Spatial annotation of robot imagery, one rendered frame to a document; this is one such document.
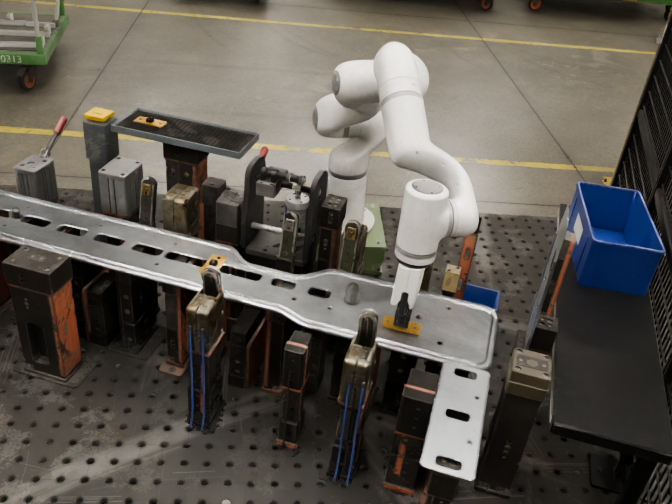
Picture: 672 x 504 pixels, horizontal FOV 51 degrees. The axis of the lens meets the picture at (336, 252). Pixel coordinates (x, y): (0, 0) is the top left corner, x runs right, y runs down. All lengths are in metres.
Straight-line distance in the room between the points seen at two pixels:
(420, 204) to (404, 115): 0.21
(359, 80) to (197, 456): 0.93
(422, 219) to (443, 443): 0.41
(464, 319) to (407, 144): 0.43
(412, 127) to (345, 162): 0.69
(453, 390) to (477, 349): 0.15
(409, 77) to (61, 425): 1.09
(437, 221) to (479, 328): 0.34
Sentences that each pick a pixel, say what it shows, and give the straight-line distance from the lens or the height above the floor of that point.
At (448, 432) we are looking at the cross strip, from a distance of 1.35.
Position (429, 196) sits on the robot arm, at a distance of 1.33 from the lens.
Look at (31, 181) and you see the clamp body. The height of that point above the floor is 1.03.
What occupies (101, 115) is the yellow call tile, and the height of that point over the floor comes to 1.16.
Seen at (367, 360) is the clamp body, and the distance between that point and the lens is 1.39.
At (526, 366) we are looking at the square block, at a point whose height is 1.06.
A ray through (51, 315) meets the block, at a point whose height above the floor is 0.91.
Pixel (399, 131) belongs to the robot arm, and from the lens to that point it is 1.44.
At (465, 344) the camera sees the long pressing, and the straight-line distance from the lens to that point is 1.55.
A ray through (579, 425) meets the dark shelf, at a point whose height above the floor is 1.03.
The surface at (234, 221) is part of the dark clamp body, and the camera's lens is 1.79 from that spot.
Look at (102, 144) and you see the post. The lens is 2.07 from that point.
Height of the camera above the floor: 1.97
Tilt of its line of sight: 33 degrees down
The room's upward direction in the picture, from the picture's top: 7 degrees clockwise
